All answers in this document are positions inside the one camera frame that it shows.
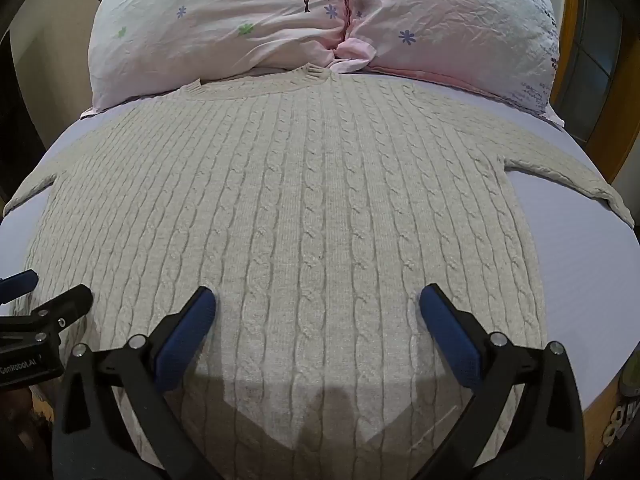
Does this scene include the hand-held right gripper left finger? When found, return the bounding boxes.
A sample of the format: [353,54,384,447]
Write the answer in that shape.
[52,286,222,480]

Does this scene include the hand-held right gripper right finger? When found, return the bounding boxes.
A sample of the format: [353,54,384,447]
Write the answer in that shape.
[414,283,587,480]

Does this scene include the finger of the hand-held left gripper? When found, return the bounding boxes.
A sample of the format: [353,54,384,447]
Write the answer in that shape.
[0,269,40,307]
[29,283,94,335]

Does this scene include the beige cable-knit sweater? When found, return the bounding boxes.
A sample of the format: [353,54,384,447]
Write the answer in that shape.
[2,62,635,467]

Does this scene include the bed with lavender sheet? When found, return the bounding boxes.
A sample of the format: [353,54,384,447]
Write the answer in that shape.
[0,67,640,413]

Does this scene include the dark printed object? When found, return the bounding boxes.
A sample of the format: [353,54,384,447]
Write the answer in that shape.
[601,360,640,457]

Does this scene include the white floral tree-print pillow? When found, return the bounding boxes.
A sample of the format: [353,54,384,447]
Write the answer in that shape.
[87,0,355,111]

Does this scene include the pink floral pillow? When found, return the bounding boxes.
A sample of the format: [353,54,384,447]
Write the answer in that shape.
[332,0,565,127]

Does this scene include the wooden door frame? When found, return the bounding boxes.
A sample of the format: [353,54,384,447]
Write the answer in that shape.
[552,0,640,183]

